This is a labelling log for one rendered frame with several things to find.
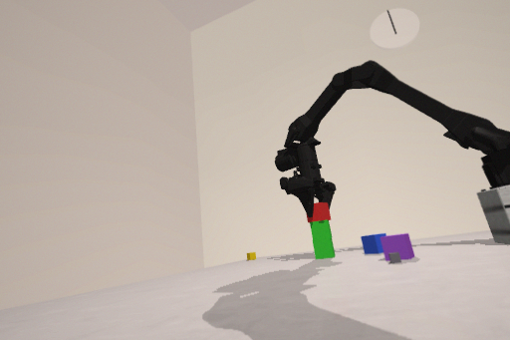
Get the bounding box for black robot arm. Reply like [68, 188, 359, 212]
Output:
[275, 60, 510, 189]

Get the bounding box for blue block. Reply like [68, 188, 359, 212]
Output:
[361, 233, 386, 254]

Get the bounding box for red block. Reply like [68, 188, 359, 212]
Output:
[307, 202, 331, 222]

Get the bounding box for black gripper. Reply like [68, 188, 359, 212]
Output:
[287, 160, 336, 217]

